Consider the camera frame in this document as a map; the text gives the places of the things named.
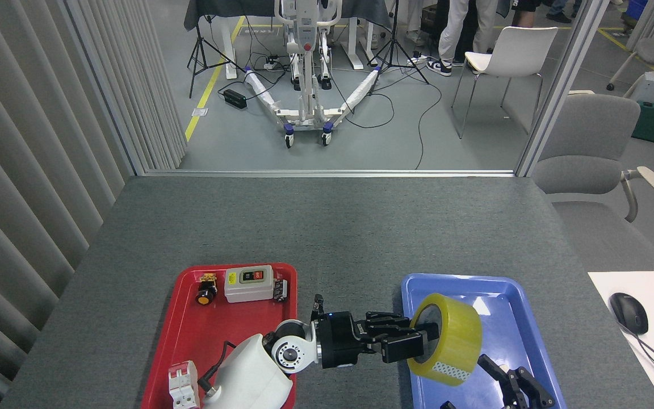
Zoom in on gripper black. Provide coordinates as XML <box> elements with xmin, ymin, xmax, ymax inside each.
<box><xmin>316</xmin><ymin>310</ymin><xmax>458</xmax><ymax>409</ymax></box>

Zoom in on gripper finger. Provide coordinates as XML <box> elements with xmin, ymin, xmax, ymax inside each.
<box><xmin>477</xmin><ymin>353</ymin><xmax>555</xmax><ymax>409</ymax></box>

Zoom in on yellow tape roll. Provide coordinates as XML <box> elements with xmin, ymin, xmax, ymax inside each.
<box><xmin>406</xmin><ymin>293</ymin><xmax>483</xmax><ymax>387</ymax></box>

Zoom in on blue plastic tray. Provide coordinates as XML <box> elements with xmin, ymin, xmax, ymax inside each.
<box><xmin>401</xmin><ymin>273</ymin><xmax>567</xmax><ymax>409</ymax></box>

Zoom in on black computer mouse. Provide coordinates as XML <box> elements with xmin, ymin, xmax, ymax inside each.
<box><xmin>610</xmin><ymin>293</ymin><xmax>649</xmax><ymax>335</ymax></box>

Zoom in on red plastic tray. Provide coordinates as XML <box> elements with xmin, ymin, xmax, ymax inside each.
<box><xmin>144</xmin><ymin>262</ymin><xmax>298</xmax><ymax>409</ymax></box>

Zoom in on black yellow push button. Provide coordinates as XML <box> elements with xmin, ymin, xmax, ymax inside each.
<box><xmin>195</xmin><ymin>273</ymin><xmax>218</xmax><ymax>306</ymax></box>

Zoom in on white circuit breaker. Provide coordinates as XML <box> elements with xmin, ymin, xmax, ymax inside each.
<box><xmin>168</xmin><ymin>361</ymin><xmax>201</xmax><ymax>409</ymax></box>

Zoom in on grey office chair with armrest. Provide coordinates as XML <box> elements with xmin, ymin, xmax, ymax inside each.
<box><xmin>531</xmin><ymin>94</ymin><xmax>654</xmax><ymax>273</ymax></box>

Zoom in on white stand on wheels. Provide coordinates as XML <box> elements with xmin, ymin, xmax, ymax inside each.
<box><xmin>244</xmin><ymin>0</ymin><xmax>382</xmax><ymax>149</ymax></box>

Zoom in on black tripod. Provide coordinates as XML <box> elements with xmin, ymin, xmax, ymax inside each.
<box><xmin>368</xmin><ymin>0</ymin><xmax>430</xmax><ymax>86</ymax></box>
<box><xmin>187</xmin><ymin>14</ymin><xmax>246</xmax><ymax>99</ymax></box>

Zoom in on black power adapter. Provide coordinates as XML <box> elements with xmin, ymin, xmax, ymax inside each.
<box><xmin>223</xmin><ymin>89</ymin><xmax>248</xmax><ymax>111</ymax></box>

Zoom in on white plastic chair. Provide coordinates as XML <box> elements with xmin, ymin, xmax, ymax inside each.
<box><xmin>452</xmin><ymin>27</ymin><xmax>559</xmax><ymax>140</ymax></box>

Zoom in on person in pale trousers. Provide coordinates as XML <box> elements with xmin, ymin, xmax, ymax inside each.
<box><xmin>426</xmin><ymin>0</ymin><xmax>501</xmax><ymax>77</ymax></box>

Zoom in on person in dark shorts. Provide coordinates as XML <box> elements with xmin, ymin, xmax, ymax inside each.
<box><xmin>510</xmin><ymin>0</ymin><xmax>536</xmax><ymax>28</ymax></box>

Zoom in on blue bin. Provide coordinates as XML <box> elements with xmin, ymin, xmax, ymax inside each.
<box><xmin>625</xmin><ymin>0</ymin><xmax>649</xmax><ymax>23</ymax></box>

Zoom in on table with dark cloth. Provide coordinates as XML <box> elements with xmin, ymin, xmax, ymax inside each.
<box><xmin>184</xmin><ymin>0</ymin><xmax>391</xmax><ymax>80</ymax></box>

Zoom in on mouse cable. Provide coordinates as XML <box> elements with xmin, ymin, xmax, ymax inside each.
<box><xmin>617</xmin><ymin>321</ymin><xmax>654</xmax><ymax>393</ymax></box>

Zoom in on grey switch box two buttons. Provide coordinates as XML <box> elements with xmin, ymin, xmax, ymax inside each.
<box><xmin>224</xmin><ymin>265</ymin><xmax>275</xmax><ymax>303</ymax></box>

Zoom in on silver frame rail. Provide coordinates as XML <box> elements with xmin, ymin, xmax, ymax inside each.
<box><xmin>144</xmin><ymin>169</ymin><xmax>516</xmax><ymax>178</ymax></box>

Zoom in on long black floor cable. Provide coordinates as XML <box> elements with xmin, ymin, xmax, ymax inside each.
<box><xmin>338</xmin><ymin>68</ymin><xmax>444</xmax><ymax>170</ymax></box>

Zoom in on silver frame post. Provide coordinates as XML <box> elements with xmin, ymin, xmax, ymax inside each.
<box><xmin>514</xmin><ymin>0</ymin><xmax>611</xmax><ymax>178</ymax></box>

